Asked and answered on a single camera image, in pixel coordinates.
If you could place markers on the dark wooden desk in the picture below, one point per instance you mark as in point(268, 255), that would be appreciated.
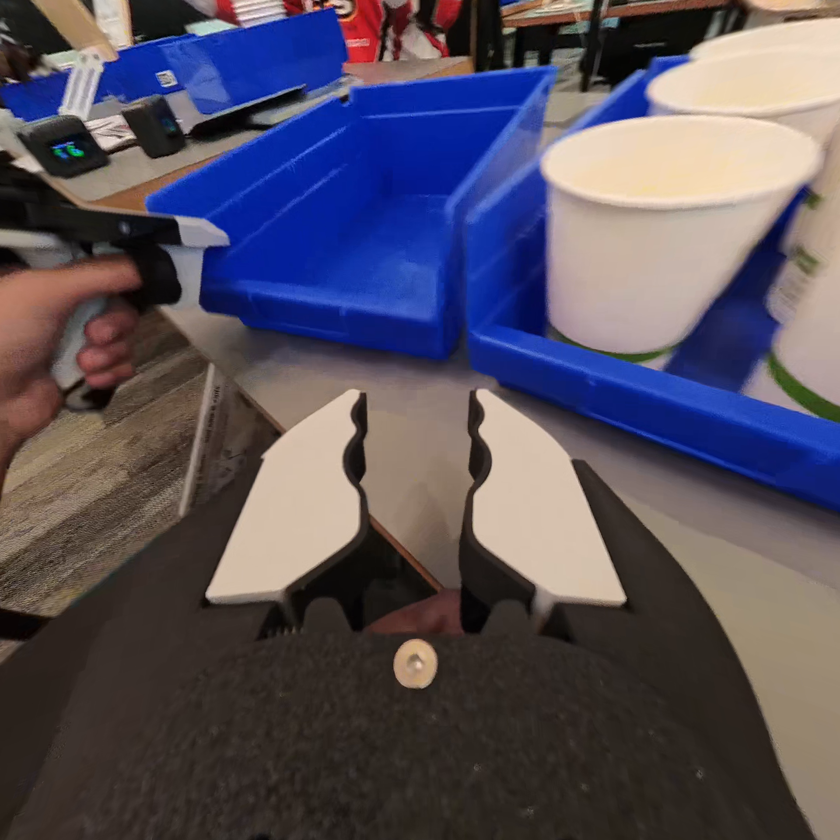
point(656, 8)

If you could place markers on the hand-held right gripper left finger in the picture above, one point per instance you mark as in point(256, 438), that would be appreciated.
point(289, 525)

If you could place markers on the white red printed garment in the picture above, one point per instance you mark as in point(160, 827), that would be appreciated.
point(394, 33)

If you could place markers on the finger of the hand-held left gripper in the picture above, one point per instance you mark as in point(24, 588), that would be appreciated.
point(190, 236)

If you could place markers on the person's left hand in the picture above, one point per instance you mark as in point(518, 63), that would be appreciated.
point(33, 328)

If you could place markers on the dark desk device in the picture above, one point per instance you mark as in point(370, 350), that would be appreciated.
point(154, 128)
point(62, 148)

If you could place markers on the grey side table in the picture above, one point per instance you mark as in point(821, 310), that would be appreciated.
point(118, 174)

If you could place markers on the blue labelled bin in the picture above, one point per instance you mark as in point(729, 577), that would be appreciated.
point(131, 72)

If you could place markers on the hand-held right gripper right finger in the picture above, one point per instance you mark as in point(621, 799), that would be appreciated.
point(544, 525)

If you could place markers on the printed white floor panel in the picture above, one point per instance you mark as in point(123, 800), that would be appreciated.
point(216, 446)

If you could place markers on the cluster of white cups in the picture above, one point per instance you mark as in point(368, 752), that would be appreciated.
point(656, 249)

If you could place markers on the black chair armrest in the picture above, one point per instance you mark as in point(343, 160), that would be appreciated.
point(19, 623)

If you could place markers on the blue plastic bin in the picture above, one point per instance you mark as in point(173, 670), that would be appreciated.
point(262, 59)
point(328, 262)
point(590, 394)

